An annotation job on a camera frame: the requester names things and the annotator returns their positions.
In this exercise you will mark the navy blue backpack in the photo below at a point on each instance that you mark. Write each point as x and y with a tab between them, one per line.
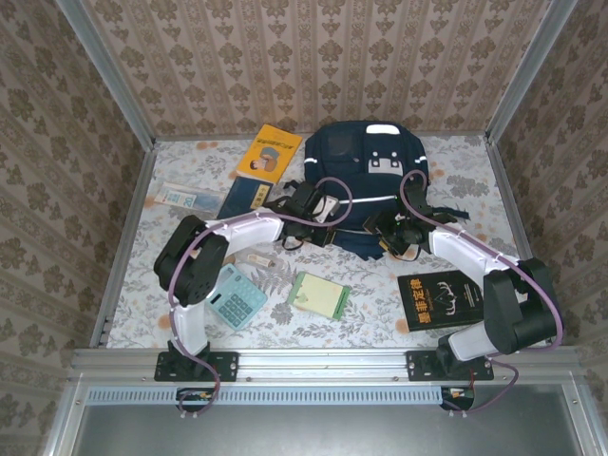
375	190

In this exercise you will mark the yellow paperback book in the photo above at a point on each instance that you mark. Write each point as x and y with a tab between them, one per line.
271	152

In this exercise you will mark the dark blue notebook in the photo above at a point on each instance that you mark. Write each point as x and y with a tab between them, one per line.
242	197

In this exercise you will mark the small white tube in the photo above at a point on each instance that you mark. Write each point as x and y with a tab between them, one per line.
278	260

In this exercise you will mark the black book with orange title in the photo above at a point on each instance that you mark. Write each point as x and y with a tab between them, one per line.
427	304

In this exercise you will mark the beige eraser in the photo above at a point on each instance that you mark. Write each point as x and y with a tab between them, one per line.
259	260

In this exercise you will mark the brown burlap pouch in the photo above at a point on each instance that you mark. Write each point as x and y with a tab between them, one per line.
230	260

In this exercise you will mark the green sticky notepad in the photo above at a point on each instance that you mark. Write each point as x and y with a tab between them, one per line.
316	294

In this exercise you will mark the clear ruler packet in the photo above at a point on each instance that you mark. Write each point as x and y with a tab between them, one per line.
190	199

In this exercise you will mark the teal calculator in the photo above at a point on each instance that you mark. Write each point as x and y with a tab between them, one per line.
237	299

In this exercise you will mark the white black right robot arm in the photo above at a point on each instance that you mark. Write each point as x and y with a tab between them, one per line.
465	247

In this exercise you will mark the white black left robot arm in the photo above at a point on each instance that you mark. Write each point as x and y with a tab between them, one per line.
252	228

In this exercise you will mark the floral patterned table cover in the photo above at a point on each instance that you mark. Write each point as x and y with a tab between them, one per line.
332	332

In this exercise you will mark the grey metal panel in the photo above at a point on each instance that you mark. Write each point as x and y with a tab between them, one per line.
332	432

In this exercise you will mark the aluminium table side rail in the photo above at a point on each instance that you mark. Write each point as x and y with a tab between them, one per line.
513	199
121	247

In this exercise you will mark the aluminium frame beam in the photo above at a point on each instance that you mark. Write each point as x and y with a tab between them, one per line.
323	363

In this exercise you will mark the aluminium upright frame post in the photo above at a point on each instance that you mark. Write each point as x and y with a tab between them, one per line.
527	76
104	76

